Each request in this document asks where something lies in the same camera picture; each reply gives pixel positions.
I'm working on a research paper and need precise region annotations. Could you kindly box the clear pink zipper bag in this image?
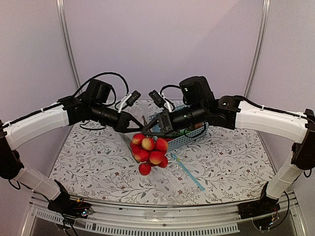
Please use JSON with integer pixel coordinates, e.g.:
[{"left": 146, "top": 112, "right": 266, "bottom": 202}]
[{"left": 115, "top": 100, "right": 156, "bottom": 173}]

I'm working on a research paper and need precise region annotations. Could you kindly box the red lychee fruit bunch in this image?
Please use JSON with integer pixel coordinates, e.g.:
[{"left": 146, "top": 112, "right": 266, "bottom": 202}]
[{"left": 132, "top": 133, "right": 169, "bottom": 176}]

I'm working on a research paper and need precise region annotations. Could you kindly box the brown potato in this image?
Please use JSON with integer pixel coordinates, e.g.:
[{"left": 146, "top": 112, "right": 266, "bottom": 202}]
[{"left": 194, "top": 123, "right": 203, "bottom": 129}]

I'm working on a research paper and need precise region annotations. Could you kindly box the smooth green cucumber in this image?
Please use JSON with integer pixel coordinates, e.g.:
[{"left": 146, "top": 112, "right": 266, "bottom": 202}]
[{"left": 175, "top": 129, "right": 192, "bottom": 136}]

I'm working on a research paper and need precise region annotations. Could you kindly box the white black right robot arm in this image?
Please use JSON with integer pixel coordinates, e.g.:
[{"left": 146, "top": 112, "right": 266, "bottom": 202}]
[{"left": 142, "top": 76, "right": 315, "bottom": 219}]

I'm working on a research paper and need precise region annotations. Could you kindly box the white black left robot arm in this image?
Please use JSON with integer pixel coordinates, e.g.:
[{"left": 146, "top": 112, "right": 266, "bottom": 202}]
[{"left": 0, "top": 74, "right": 143, "bottom": 217}]

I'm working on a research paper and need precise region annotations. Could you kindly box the clear blue zipper bag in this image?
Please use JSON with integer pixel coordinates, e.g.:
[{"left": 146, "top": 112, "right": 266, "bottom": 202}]
[{"left": 148, "top": 151, "right": 205, "bottom": 207}]

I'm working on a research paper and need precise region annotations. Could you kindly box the light blue plastic basket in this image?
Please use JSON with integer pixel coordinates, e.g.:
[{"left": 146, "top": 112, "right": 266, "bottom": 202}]
[{"left": 149, "top": 104, "right": 209, "bottom": 151}]

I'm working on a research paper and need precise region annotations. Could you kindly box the floral patterned table mat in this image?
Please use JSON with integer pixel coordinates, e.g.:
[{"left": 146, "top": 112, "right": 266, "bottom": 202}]
[{"left": 50, "top": 121, "right": 274, "bottom": 205}]

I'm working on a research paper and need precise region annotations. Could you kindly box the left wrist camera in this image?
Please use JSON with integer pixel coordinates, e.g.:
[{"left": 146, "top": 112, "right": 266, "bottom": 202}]
[{"left": 115, "top": 90, "right": 141, "bottom": 113}]

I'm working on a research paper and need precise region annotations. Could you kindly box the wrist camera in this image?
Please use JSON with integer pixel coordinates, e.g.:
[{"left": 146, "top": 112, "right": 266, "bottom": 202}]
[
  {"left": 149, "top": 90, "right": 175, "bottom": 112},
  {"left": 115, "top": 90, "right": 141, "bottom": 113}
]

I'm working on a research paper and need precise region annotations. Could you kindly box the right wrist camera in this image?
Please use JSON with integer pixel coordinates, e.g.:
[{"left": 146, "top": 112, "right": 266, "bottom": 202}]
[{"left": 149, "top": 90, "right": 175, "bottom": 112}]

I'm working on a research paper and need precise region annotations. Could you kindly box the small circuit board with wires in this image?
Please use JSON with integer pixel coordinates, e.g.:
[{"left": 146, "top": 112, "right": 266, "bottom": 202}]
[{"left": 73, "top": 198, "right": 94, "bottom": 218}]

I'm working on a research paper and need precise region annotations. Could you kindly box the front aluminium rail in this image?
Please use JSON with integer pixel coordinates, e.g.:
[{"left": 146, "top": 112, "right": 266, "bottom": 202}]
[{"left": 22, "top": 192, "right": 308, "bottom": 236}]

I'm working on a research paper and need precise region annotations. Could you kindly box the left aluminium frame post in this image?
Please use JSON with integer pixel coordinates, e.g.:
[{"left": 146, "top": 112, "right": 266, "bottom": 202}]
[{"left": 56, "top": 0, "right": 81, "bottom": 89}]

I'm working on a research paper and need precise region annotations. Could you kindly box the aluminium frame post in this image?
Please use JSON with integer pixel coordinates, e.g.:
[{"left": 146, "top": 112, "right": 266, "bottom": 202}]
[
  {"left": 243, "top": 0, "right": 271, "bottom": 98},
  {"left": 56, "top": 0, "right": 81, "bottom": 89}
]

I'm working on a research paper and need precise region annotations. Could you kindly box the right aluminium frame post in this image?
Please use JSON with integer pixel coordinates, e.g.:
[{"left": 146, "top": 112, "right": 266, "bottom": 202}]
[{"left": 243, "top": 0, "right": 271, "bottom": 98}]

